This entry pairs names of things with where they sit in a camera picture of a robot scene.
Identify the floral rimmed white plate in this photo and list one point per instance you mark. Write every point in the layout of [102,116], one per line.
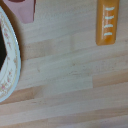
[15,50]

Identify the orange rectangular block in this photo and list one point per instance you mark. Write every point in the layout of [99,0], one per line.
[106,30]

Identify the pink cup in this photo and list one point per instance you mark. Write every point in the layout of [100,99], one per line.
[26,10]

